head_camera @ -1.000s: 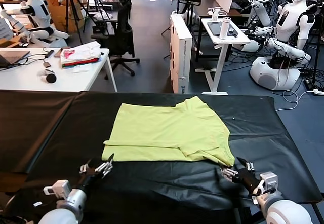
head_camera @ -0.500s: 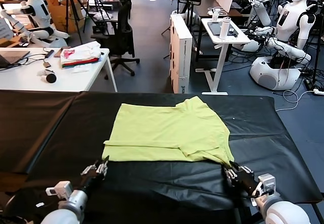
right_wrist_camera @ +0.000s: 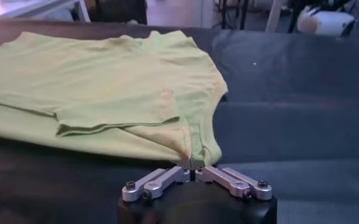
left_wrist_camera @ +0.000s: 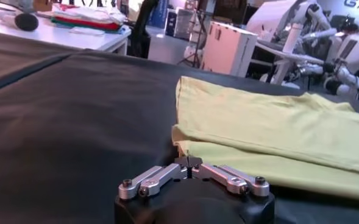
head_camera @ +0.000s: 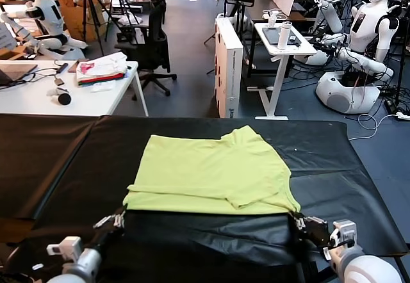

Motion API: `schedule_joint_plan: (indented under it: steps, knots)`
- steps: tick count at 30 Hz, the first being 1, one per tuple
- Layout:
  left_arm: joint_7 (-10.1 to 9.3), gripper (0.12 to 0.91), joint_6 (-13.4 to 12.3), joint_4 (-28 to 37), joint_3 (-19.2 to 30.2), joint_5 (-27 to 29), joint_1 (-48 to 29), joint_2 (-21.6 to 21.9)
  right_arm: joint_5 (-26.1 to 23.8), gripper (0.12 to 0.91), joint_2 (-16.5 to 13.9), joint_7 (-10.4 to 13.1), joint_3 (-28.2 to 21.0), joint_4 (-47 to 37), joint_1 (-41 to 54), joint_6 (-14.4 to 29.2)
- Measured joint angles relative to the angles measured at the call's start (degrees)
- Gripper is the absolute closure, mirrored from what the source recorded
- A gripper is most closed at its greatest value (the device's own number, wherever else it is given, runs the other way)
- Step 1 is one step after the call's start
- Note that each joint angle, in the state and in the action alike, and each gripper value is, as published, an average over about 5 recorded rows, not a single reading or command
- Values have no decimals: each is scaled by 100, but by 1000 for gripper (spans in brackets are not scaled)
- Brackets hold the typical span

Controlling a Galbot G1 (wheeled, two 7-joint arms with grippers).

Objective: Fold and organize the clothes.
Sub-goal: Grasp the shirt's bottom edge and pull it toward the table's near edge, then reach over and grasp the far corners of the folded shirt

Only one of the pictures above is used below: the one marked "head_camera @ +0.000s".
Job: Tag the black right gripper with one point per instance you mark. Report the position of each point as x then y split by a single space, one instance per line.
317 231

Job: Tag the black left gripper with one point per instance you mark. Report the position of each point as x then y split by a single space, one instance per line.
107 236

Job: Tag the lime green t-shirt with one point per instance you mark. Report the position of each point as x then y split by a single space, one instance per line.
208 174

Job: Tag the white humanoid robot raised arm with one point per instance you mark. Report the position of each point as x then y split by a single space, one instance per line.
330 17

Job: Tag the stack of folded clothes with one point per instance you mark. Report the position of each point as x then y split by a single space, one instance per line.
102 68

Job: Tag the black plastic table sheet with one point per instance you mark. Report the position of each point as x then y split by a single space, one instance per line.
320 183
38 161

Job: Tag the white office table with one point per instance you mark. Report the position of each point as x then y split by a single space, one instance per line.
96 103

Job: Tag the black round speaker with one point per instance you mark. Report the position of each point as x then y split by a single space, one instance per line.
64 99

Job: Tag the white paper tissue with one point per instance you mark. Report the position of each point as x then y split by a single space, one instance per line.
102 87

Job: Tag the white crumpled item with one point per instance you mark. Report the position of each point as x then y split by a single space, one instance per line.
52 92

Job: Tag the black power adapter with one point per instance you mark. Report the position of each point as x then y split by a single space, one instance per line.
390 105

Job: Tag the white power strip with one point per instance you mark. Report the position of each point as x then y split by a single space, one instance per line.
403 115

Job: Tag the small brown card device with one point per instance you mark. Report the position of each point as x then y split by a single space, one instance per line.
59 81

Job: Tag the white standing desk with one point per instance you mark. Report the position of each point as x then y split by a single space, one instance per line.
282 71

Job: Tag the black usb hub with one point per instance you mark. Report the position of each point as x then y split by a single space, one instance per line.
62 67

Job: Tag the grey laptop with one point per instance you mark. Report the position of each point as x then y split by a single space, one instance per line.
16 71

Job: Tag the tall white cardboard box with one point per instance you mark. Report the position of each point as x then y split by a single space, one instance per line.
229 59

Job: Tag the black office chair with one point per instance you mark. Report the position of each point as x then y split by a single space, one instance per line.
157 39

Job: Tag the white thermos bottle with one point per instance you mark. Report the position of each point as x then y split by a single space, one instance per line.
283 36

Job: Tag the black tablet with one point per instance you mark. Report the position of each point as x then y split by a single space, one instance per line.
270 36

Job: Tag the black stand pole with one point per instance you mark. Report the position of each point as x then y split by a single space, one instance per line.
402 55

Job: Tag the brown cardboard box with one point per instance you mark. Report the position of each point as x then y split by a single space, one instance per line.
73 20

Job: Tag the white humanoid robot round base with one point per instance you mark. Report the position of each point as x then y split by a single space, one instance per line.
365 23

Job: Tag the small white device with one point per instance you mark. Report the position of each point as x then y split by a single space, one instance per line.
272 17

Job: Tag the tall black tripod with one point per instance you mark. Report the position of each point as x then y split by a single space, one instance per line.
86 11

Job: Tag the white humanoid robot black shoulders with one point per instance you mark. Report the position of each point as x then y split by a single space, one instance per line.
51 17

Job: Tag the short black tripod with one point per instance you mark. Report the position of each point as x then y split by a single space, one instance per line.
123 4

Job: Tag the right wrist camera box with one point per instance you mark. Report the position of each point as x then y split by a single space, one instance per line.
344 231

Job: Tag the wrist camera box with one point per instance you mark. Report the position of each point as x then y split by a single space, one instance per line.
65 247
344 231

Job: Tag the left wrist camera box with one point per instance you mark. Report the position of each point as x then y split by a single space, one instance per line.
65 247

